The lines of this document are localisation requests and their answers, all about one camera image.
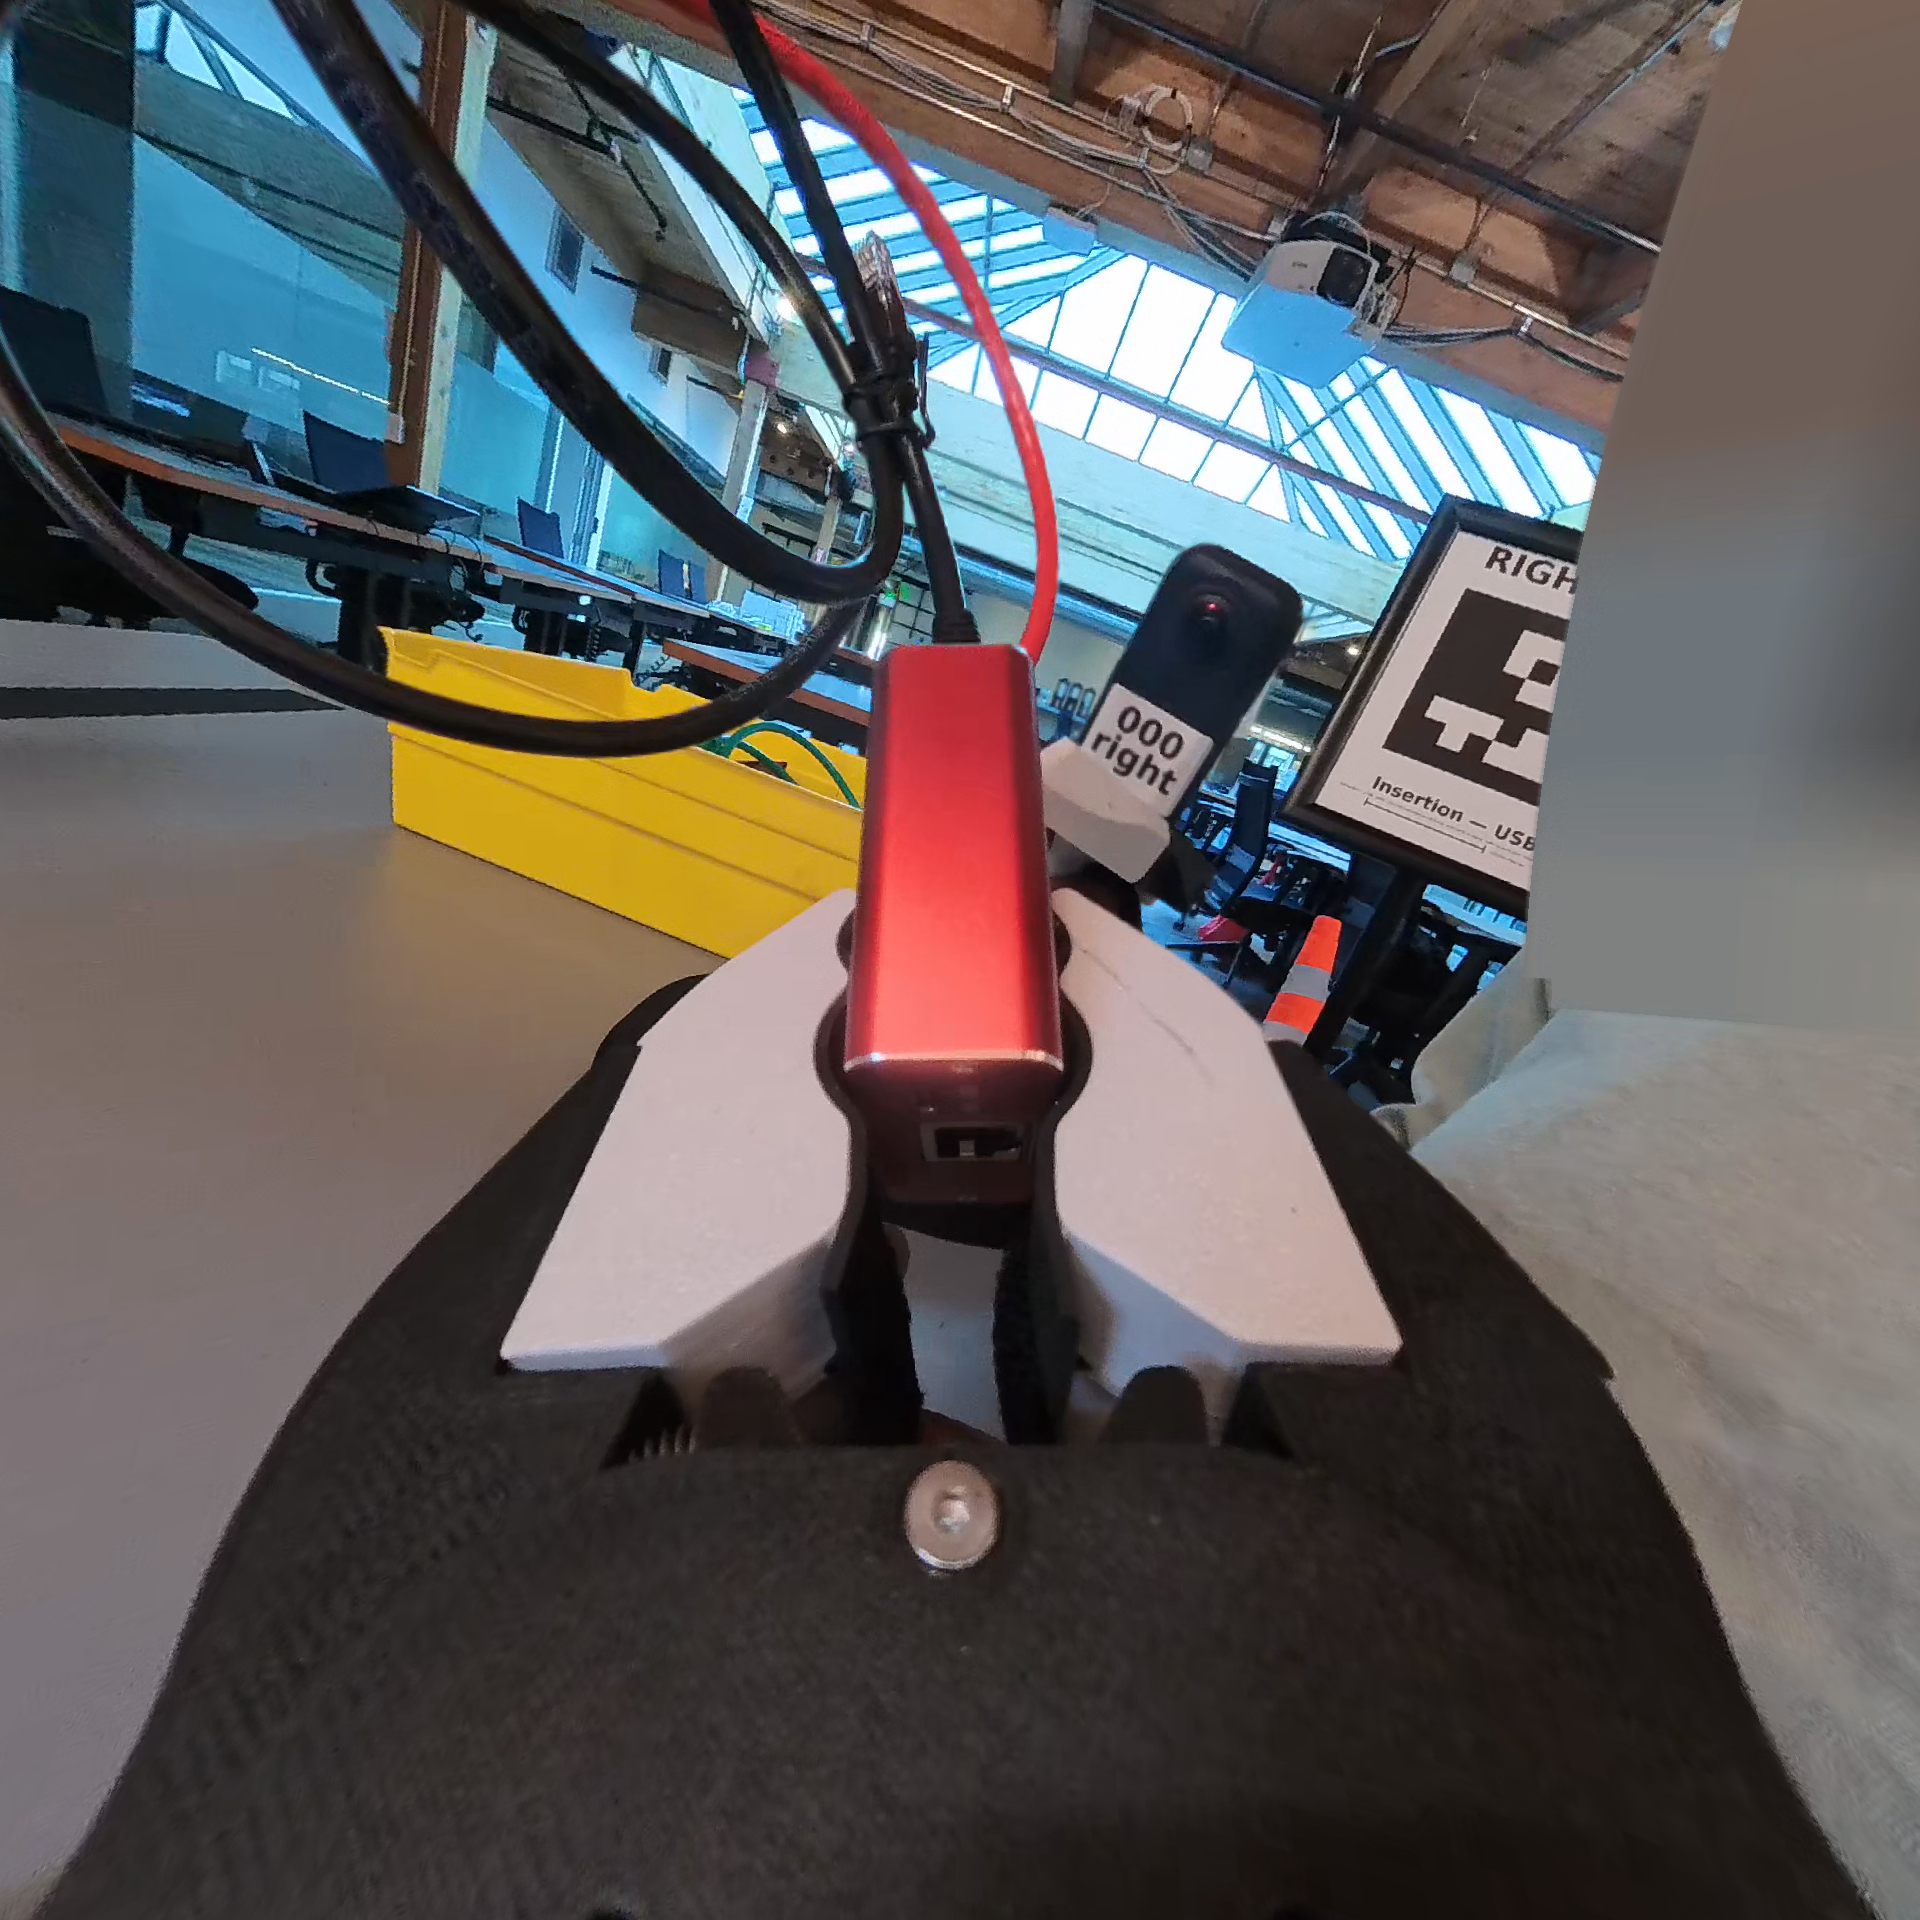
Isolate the green network cable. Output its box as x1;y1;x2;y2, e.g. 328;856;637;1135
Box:
721;719;872;812

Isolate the yellow plastic bin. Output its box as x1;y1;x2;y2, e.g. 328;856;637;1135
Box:
374;625;872;963

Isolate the orange traffic cone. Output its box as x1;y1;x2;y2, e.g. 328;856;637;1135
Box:
1259;913;1344;1052

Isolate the red network cable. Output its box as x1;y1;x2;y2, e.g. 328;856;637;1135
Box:
744;0;1061;653

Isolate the wooden post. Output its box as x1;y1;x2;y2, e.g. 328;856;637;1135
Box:
387;0;501;489

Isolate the white ceiling projector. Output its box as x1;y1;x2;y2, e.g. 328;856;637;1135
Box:
1222;209;1404;392

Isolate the black network cable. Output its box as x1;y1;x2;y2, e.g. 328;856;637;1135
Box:
0;0;992;759

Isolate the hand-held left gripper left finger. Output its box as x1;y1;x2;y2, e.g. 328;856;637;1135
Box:
501;889;917;1443

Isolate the light grey sweatshirt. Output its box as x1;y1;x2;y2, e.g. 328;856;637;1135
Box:
1371;959;1920;1920

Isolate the black laptop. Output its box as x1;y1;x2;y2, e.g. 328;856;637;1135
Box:
304;410;487;530

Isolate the red network switch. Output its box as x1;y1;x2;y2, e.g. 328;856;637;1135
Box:
841;643;1072;1218

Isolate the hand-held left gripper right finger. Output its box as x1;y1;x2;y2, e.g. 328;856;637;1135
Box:
997;885;1404;1445

